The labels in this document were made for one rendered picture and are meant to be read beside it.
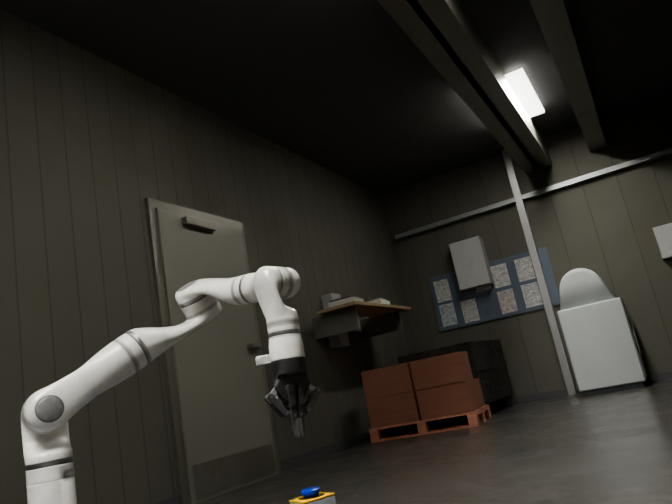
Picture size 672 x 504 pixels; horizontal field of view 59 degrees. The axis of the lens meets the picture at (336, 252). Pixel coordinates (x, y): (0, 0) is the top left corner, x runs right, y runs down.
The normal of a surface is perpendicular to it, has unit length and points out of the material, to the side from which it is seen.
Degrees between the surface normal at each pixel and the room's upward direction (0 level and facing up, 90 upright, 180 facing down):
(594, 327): 90
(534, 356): 90
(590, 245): 90
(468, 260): 90
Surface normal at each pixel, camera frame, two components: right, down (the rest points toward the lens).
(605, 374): -0.48, -0.12
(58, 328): 0.86, -0.27
